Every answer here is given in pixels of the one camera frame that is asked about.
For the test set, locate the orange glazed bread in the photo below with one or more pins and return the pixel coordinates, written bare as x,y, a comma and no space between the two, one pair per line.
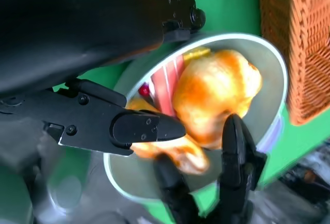
216,89

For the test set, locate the green tablecloth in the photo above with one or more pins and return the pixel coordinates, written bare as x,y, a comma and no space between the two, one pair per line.
227,2

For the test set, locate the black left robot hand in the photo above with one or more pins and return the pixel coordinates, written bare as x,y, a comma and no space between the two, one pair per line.
77,22

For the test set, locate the pale green bowl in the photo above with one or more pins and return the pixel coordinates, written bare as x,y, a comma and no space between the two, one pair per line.
268,79

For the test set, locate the salmon pink layered cake block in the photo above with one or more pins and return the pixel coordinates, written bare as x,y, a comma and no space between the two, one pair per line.
165,87

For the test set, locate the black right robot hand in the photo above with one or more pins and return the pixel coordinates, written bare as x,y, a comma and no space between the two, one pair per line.
237,157

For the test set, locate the orange wicker basket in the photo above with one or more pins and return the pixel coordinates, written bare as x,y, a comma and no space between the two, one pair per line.
304,40

